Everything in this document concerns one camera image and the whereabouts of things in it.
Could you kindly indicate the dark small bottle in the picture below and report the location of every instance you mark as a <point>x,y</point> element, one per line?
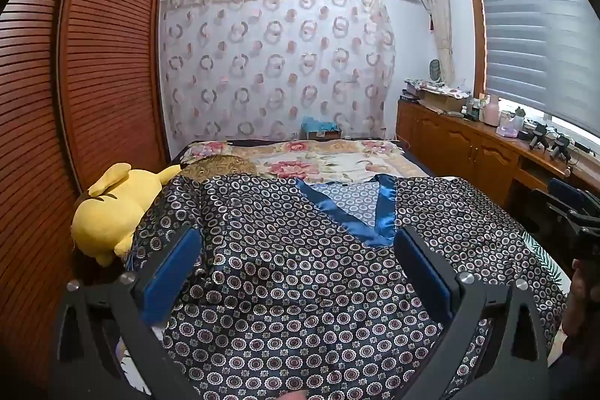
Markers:
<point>475,109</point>

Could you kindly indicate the pink plastic bag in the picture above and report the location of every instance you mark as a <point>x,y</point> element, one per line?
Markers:
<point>507,132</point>

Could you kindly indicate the dark patterned satin pajama top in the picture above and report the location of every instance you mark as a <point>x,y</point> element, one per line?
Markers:
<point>304,287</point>

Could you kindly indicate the black office chair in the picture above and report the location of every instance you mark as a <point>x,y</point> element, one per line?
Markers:
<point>548,236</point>

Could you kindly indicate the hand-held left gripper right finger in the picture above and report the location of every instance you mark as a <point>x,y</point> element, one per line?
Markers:
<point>424,273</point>

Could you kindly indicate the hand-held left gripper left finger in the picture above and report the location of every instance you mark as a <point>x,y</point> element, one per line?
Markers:
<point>173,273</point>

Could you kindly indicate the small desk fan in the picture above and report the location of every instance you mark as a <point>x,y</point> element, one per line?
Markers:
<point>436,71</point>

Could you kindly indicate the brown sunflower patterned mat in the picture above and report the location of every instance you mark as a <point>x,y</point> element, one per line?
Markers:
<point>215,168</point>

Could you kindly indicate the circle print curtain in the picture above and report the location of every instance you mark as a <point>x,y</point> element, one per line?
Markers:
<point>272,67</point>

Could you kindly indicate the clutter pile on cabinet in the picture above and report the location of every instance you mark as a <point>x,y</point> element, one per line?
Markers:
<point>436,87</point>

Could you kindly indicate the blue plastic bag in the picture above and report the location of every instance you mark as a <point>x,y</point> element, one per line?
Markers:
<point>318,124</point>

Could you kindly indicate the flat cardboard box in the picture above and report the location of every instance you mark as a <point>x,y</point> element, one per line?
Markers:
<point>443,102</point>

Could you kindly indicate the wooden louvered wardrobe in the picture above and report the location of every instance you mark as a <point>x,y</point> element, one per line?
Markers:
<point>93,76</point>

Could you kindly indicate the pink jug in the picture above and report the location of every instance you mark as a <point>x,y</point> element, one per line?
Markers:
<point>491,110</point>

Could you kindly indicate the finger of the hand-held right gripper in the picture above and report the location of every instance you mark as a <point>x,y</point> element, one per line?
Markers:
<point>565,190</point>
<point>579,218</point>

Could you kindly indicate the tied beige curtain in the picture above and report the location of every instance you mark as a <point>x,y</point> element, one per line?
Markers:
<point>440,30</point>

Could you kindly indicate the wooden cabinet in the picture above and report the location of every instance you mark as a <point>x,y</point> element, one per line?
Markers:
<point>468,142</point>

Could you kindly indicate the grey window blind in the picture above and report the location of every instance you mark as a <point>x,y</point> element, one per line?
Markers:
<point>539,30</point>

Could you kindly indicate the person's right hand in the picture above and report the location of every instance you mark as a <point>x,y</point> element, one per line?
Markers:
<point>579,301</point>

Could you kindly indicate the floral blanket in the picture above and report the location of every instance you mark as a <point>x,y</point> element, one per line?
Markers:
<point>290,165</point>

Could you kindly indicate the small cardboard box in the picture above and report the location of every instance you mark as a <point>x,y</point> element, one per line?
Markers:
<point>323,135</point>

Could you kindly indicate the yellow plush toy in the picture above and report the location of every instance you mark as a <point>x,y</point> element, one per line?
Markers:
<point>108,212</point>

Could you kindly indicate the wooden window frame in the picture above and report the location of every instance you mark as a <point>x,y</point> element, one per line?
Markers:
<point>474,30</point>

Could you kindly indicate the leaf print bed sheet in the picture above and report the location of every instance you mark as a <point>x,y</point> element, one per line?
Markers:
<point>543,259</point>

